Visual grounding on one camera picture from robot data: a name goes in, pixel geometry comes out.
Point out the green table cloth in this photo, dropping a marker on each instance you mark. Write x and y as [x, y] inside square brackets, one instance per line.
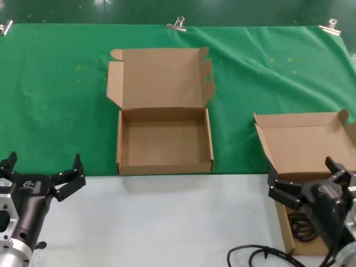
[55, 111]

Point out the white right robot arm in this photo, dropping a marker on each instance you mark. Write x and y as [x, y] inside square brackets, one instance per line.
[347, 256]

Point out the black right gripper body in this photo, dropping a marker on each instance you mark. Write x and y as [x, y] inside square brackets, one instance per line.
[328, 205]

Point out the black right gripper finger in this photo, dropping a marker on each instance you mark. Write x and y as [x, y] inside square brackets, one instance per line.
[343, 175]
[283, 192]

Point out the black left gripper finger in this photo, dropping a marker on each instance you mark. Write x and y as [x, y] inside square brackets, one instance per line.
[8, 167]
[69, 180]

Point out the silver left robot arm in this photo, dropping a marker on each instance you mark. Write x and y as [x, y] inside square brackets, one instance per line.
[14, 254]

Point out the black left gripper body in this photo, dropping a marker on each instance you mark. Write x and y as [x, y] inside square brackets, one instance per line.
[30, 200]

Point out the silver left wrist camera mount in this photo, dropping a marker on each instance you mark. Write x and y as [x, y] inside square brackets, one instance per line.
[8, 200]

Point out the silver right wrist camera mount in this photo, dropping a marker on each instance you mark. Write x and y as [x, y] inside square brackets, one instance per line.
[353, 211]

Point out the open cardboard box with hole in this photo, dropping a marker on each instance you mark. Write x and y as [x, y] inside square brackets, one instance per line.
[164, 80]

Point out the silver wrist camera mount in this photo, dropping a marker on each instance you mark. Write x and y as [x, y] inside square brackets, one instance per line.
[8, 200]
[353, 211]

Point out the silver binder clip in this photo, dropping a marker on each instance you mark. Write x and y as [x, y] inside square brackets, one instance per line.
[7, 27]
[331, 29]
[176, 27]

